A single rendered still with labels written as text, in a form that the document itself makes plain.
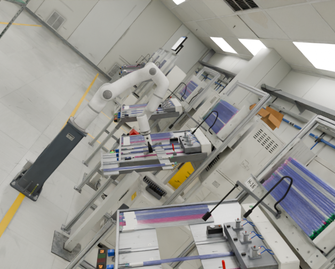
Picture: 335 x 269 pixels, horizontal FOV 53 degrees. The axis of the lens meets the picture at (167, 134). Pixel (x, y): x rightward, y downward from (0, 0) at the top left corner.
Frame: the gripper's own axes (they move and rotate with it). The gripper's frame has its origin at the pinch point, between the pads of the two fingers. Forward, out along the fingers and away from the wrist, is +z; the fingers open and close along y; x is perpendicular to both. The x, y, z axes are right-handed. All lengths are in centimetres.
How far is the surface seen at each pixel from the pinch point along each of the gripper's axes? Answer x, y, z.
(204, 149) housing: -42.3, -19.2, 4.3
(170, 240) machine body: 4, -21, 78
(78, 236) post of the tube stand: 68, -47, 34
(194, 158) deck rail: -33.2, -21.1, 9.0
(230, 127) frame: -66, -23, -9
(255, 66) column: -210, 296, 10
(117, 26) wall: 11, 860, -119
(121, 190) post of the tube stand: 27, -47, 7
